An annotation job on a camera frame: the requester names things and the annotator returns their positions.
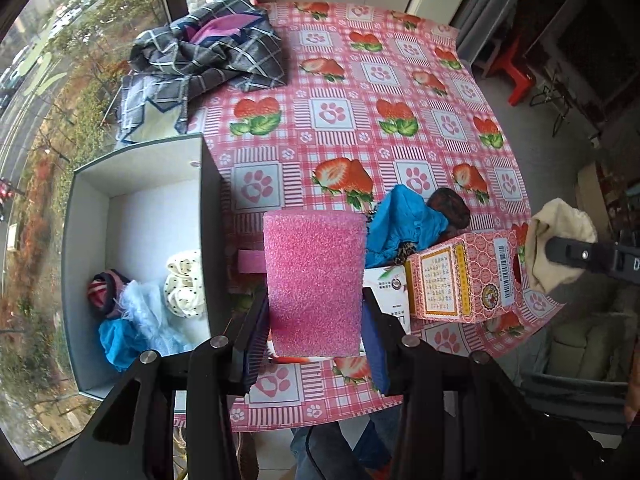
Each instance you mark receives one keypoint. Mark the small pink sponge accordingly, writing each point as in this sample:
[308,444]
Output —
[251,262]

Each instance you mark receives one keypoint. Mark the light blue fluffy cloth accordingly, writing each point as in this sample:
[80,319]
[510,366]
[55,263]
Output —
[147,317]

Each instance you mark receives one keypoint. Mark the grey curtain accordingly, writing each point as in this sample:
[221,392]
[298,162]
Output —
[475,5]

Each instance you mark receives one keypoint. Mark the white storage box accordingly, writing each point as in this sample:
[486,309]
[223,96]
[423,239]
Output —
[145,220]

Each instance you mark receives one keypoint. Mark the brown fuzzy scrunchie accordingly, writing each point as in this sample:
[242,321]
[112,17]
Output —
[450,205]

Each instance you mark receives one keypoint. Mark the black folding rack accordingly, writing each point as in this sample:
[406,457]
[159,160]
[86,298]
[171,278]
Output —
[552,97]

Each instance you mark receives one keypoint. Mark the leopard print cloth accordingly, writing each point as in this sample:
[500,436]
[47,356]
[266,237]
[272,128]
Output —
[406,251]

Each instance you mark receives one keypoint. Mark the person's jeans legs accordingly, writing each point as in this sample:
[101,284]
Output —
[340,452]

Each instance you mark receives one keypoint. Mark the pink patterned carton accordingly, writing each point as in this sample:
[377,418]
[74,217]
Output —
[460,277]

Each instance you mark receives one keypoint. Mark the dark wooden cabinet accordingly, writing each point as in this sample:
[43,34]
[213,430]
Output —
[590,35]

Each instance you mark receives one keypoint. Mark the red plastic stool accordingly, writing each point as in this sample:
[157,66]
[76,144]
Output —
[515,70]

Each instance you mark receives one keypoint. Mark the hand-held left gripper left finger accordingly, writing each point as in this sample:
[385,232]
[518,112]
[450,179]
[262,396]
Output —
[250,347]

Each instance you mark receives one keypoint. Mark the white packet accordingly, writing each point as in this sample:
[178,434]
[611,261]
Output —
[392,295]

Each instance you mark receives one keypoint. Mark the pink navy striped sock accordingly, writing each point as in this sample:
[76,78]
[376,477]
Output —
[105,292]

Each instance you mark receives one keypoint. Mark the cream fleece cloth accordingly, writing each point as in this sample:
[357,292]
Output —
[560,220]

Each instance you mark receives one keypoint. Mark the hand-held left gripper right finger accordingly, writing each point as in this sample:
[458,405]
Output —
[376,355]

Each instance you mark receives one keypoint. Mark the cream polka dot cloth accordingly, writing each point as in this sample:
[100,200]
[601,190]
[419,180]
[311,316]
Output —
[185,285]

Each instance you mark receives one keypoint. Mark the grey plaid cloth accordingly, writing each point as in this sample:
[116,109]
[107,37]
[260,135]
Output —
[215,60]

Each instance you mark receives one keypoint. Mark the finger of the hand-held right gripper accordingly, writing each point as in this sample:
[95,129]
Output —
[580,255]

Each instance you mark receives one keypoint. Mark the pink strawberry print tablecloth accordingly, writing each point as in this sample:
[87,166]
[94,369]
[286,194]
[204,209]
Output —
[380,130]

